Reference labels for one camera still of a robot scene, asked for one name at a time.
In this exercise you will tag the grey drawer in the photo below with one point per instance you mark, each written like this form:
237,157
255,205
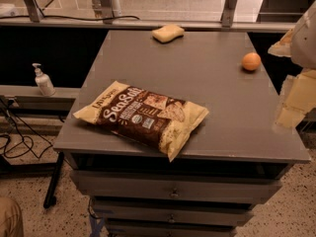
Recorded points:
128,228
171,213
189,188

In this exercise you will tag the yellow sponge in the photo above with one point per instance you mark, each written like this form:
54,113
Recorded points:
168,33

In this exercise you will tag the bottom grey drawer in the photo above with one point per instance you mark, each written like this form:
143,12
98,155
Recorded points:
128,228

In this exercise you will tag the orange ball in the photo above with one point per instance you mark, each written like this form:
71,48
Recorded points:
251,61

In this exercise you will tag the brown sea salt chip bag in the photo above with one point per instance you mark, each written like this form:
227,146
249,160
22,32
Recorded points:
149,118

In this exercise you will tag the white pump sanitizer bottle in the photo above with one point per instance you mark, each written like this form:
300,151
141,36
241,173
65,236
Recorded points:
43,81

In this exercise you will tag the tan trouser knee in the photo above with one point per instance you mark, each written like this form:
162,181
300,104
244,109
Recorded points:
11,218

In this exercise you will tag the grey drawer cabinet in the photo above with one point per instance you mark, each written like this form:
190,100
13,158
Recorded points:
239,138

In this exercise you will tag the black metal stand leg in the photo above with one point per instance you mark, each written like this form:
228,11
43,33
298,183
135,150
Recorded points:
50,198

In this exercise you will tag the middle grey drawer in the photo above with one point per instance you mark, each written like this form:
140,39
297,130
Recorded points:
171,213

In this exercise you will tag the grey metal window frame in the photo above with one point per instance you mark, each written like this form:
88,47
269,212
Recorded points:
229,15

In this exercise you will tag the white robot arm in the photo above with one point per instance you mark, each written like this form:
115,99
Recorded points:
298,93

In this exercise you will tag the grey low shelf ledge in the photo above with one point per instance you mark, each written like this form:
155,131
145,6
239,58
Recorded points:
30,98

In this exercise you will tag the top grey drawer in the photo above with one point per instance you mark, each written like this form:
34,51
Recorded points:
189,188

